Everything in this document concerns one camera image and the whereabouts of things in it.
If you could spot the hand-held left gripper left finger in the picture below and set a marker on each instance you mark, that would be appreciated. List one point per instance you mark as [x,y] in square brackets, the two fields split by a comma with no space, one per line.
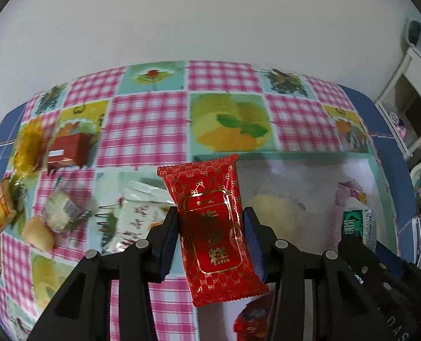
[168,245]

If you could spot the orange snack packet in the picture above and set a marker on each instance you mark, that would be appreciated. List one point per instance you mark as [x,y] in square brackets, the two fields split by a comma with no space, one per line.
[4,202]

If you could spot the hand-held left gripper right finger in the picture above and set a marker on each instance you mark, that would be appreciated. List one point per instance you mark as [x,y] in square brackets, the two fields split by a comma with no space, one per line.
[255,247]

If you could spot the red packet with picture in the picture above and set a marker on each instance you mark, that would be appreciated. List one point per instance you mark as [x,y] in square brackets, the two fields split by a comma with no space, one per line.
[253,319]

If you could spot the red brown snack box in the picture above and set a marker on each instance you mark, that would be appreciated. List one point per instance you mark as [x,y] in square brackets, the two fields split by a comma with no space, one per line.
[70,149]

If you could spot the red packet with gold pattern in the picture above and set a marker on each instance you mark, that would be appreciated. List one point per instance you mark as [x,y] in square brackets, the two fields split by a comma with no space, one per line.
[210,220]

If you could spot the green and white snack packet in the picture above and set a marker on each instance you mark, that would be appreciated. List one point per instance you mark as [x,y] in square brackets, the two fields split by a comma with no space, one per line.
[356,225]

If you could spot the clear packet with yellow bun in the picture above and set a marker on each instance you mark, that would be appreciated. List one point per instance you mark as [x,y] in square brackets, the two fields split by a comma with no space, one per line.
[38,234]

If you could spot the white wooden furniture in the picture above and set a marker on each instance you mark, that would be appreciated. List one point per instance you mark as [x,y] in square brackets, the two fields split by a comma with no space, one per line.
[415,88]

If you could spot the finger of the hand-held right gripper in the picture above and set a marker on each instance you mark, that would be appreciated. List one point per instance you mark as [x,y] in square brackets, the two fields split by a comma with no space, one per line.
[365,268]
[392,263]

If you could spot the small pink item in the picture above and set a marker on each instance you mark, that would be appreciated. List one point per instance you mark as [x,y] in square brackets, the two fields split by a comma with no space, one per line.
[399,124]

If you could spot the clear plastic bin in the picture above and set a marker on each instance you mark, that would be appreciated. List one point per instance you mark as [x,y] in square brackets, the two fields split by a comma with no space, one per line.
[303,177]

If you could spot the clear wrapped pastry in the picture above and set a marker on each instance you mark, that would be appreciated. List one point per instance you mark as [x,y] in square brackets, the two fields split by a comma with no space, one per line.
[64,209]

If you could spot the yellow bread packet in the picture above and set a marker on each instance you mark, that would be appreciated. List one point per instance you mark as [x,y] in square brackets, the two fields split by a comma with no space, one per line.
[31,142]

